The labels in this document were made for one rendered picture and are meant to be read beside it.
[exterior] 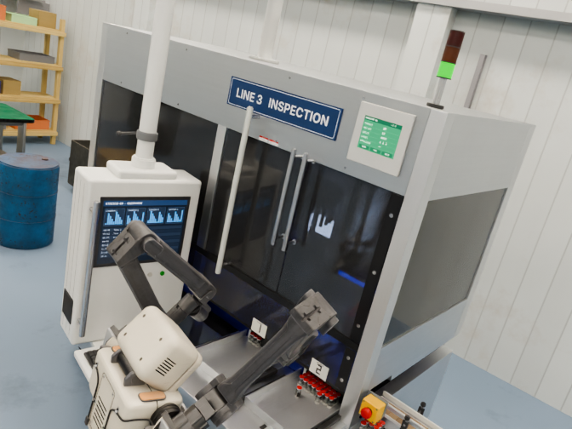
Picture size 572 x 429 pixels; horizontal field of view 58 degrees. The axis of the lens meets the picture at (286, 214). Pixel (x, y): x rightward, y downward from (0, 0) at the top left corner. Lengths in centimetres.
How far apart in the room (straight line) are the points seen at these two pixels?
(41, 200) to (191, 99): 277
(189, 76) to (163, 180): 55
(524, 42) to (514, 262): 172
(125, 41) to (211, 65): 69
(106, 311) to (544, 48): 356
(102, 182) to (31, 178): 282
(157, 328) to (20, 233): 369
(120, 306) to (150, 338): 92
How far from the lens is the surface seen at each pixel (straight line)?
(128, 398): 148
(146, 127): 219
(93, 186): 211
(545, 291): 453
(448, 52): 182
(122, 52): 297
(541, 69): 445
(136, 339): 153
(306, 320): 128
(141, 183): 218
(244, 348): 239
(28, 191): 495
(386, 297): 186
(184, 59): 254
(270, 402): 213
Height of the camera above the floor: 217
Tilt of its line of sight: 17 degrees down
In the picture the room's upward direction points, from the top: 13 degrees clockwise
